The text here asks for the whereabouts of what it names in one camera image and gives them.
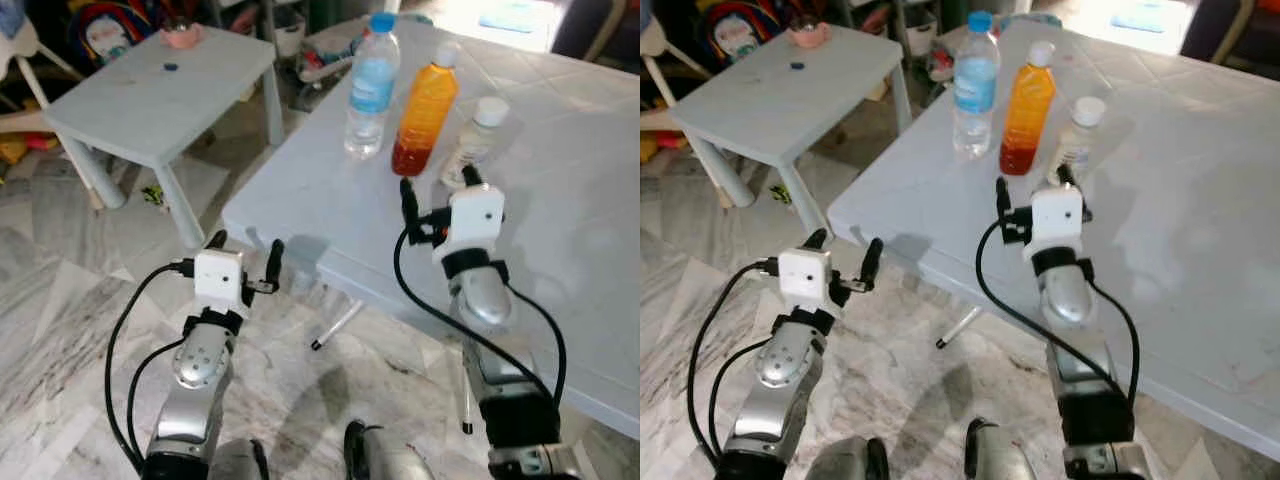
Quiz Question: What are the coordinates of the small clear white capped bottle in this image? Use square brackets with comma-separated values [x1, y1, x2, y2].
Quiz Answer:
[440, 96, 511, 191]
[1045, 96, 1107, 186]

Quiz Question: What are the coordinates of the white capped orange juice bottle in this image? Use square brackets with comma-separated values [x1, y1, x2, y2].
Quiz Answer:
[391, 42, 461, 178]
[998, 42, 1057, 176]

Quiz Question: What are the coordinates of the large pale blue plastic table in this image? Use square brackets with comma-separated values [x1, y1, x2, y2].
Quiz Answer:
[828, 18, 1280, 461]
[222, 18, 641, 441]

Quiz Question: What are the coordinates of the blue capped water bottle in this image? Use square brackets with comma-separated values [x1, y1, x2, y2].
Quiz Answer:
[952, 12, 1003, 161]
[344, 12, 401, 161]

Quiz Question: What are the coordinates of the small pale blue plastic table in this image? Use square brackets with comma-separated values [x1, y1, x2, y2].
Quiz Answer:
[45, 25, 286, 249]
[668, 25, 913, 236]

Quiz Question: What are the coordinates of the robot left leg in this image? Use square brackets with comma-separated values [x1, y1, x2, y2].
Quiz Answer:
[805, 438, 889, 480]

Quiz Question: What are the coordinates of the robot leg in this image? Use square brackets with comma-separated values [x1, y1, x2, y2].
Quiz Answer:
[963, 418, 1041, 480]
[343, 420, 436, 480]
[805, 438, 889, 480]

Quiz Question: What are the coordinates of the pink bowl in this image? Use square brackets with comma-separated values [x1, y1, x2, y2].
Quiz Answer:
[160, 17, 206, 51]
[787, 17, 831, 49]

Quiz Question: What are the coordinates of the robot right leg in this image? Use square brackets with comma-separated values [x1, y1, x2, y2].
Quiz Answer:
[343, 420, 436, 480]
[963, 418, 1041, 480]

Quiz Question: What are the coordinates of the colourful printed backpack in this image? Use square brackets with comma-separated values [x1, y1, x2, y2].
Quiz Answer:
[68, 0, 166, 66]
[705, 0, 791, 63]

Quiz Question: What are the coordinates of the white plastic chair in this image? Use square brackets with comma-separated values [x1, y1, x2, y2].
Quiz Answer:
[0, 15, 86, 136]
[640, 15, 701, 131]

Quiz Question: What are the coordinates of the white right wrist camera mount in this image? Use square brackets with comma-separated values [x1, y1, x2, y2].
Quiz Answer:
[432, 185, 506, 263]
[1022, 183, 1087, 263]

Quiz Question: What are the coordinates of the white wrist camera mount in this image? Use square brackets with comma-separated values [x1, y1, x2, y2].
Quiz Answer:
[193, 250, 246, 310]
[1022, 183, 1087, 263]
[432, 185, 506, 263]
[778, 247, 833, 309]

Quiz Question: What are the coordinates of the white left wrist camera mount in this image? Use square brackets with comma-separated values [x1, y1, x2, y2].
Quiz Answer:
[193, 250, 246, 310]
[778, 247, 833, 309]

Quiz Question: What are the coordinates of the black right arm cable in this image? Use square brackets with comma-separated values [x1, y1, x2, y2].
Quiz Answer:
[392, 226, 561, 406]
[505, 283, 569, 403]
[1090, 283, 1143, 403]
[974, 220, 1128, 393]

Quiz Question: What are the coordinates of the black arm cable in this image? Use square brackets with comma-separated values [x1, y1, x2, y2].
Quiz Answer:
[685, 260, 781, 473]
[104, 260, 196, 473]
[392, 226, 561, 406]
[1090, 283, 1143, 403]
[708, 338, 776, 459]
[126, 338, 189, 463]
[505, 283, 569, 403]
[974, 220, 1128, 393]

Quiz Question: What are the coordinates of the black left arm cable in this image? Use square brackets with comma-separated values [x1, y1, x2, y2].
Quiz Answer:
[104, 260, 196, 473]
[126, 338, 189, 463]
[708, 338, 776, 459]
[685, 260, 781, 473]

